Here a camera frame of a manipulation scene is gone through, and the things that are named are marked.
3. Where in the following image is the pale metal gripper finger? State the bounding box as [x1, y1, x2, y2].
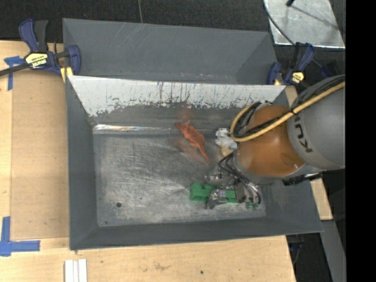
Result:
[204, 167, 226, 183]
[205, 188, 228, 210]

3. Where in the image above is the green toy block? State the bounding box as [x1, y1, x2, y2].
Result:
[189, 182, 237, 202]

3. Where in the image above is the white crumpled cloth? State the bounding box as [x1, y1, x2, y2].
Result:
[214, 127, 239, 150]

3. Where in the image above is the orange toy lizard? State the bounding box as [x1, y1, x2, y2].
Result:
[174, 120, 211, 165]

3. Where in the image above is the grey metal bin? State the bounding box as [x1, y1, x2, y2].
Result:
[62, 18, 324, 251]

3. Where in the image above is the pale wood board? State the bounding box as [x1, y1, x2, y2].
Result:
[10, 68, 72, 241]

